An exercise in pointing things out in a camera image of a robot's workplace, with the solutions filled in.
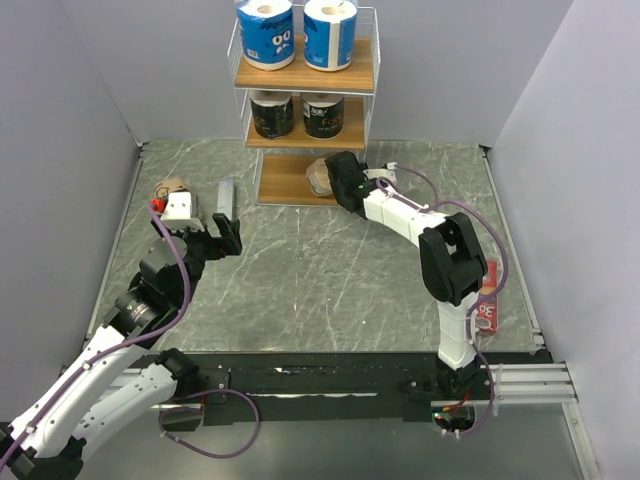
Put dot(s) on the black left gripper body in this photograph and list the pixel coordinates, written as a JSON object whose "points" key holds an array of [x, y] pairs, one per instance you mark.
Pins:
{"points": [[201, 246]]}

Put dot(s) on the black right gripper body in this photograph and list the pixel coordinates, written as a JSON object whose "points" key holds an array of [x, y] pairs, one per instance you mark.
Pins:
{"points": [[360, 167]]}

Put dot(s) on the brown paper roll with label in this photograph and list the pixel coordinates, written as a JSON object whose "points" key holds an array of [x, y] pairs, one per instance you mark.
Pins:
{"points": [[318, 178]]}

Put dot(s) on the black-wrapped paper roll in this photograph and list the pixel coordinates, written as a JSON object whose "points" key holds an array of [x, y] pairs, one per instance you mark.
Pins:
{"points": [[323, 114], [272, 113]]}

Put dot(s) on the brown paper roll with drawing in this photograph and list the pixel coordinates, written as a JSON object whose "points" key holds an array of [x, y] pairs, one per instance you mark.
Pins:
{"points": [[163, 189]]}

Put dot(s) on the blue-wrapped paper towel roll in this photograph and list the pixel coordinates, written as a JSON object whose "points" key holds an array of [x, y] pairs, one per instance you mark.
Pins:
{"points": [[329, 34]]}

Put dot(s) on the blue cartoon paper towel roll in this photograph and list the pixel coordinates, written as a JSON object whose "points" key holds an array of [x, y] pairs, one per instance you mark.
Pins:
{"points": [[267, 33]]}

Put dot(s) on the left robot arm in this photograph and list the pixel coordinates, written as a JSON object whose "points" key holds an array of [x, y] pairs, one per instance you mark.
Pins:
{"points": [[54, 437]]}

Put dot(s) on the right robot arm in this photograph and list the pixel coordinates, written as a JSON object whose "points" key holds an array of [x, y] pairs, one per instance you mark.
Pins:
{"points": [[453, 264]]}

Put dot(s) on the silver Protefix box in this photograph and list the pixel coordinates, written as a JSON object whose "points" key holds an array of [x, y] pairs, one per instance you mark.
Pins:
{"points": [[226, 197]]}

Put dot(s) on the red and silver box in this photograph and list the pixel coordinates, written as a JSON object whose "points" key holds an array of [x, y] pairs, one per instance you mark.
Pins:
{"points": [[487, 312]]}

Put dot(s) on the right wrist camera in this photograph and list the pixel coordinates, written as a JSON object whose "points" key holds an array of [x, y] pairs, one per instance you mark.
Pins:
{"points": [[381, 178]]}

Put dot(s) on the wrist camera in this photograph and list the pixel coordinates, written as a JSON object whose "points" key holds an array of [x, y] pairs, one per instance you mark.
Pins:
{"points": [[179, 211], [381, 178]]}

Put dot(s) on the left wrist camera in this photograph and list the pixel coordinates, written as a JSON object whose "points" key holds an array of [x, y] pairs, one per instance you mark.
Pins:
{"points": [[179, 211]]}

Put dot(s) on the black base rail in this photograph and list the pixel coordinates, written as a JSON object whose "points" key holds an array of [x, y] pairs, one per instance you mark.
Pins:
{"points": [[326, 386]]}

